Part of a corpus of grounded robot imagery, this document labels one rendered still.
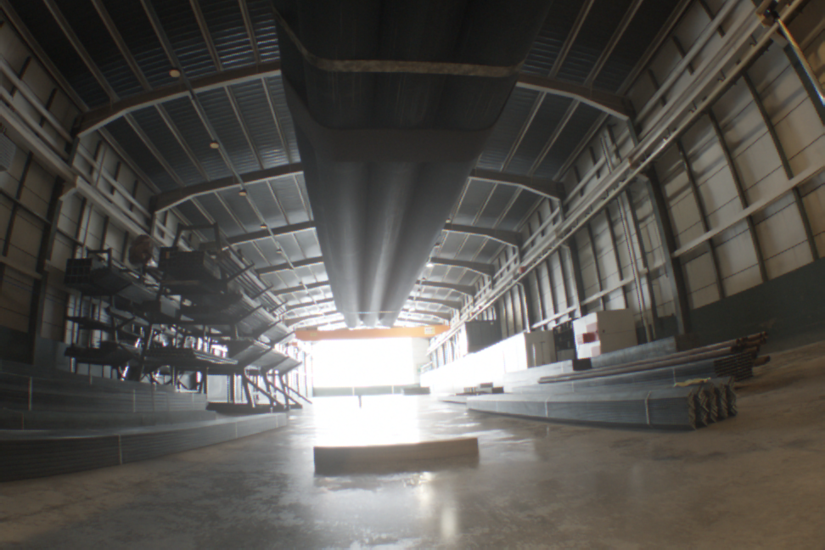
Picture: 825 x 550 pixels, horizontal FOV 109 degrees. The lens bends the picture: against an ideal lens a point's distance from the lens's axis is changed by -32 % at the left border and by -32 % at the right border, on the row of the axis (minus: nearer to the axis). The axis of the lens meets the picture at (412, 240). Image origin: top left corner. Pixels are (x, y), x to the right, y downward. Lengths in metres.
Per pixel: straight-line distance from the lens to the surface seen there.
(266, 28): 12.69
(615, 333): 13.76
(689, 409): 2.51
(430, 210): 1.49
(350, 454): 2.71
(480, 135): 1.09
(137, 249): 10.62
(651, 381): 4.83
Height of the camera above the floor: 0.43
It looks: 20 degrees up
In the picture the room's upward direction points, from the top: 4 degrees counter-clockwise
